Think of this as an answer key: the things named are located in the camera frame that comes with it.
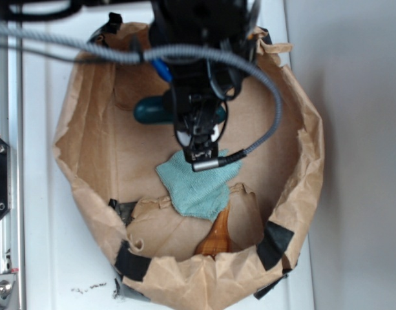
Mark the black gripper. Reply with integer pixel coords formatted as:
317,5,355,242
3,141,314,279
149,1,260,163

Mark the dark green plastic pickle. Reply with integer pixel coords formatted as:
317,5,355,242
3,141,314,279
133,94,228,127

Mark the teal knitted cloth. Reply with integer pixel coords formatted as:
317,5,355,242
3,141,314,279
156,150,242,222

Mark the crumpled brown paper bag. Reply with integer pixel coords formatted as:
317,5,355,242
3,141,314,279
53,28,325,309

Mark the brown conch seashell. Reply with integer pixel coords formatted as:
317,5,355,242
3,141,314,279
194,203,231,259

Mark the grey braided camera cable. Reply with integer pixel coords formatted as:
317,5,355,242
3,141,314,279
0,22,284,172

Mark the aluminium extrusion rail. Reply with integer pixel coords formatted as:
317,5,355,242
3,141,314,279
0,35,26,309

